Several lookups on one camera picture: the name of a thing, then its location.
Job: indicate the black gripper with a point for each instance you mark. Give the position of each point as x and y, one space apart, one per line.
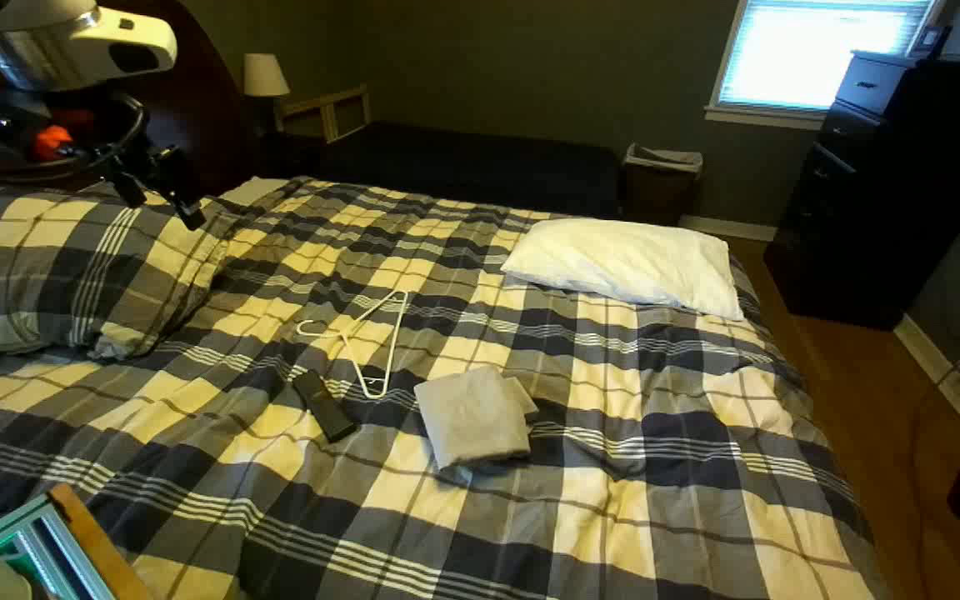
1 122

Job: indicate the light grey cloth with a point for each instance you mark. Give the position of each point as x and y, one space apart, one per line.
467 421

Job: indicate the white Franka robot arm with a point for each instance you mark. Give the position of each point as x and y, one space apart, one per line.
80 46

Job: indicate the plaid covered pillow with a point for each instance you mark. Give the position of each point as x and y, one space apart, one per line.
49 279

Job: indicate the table lamp with white shade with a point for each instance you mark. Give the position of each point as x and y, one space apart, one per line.
263 74

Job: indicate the white shelf unit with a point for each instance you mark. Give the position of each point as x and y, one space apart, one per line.
325 115

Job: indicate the black remote control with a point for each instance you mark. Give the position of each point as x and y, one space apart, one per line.
325 405

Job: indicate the black futon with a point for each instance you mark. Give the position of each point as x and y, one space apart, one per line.
467 167

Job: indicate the brown wooden plank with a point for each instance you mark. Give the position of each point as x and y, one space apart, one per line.
101 551

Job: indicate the white pillow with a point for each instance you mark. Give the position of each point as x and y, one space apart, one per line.
624 265

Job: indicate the dark wooden nightstand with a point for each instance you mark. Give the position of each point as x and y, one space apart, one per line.
662 177

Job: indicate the yellow grey plaid comforter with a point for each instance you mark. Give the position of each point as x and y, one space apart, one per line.
667 445

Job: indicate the black chest of drawers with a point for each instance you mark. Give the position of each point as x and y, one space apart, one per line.
900 189

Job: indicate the teal metal frame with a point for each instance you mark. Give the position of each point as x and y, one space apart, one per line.
30 545

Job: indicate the bright window with white frame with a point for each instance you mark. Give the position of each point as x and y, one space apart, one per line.
818 56

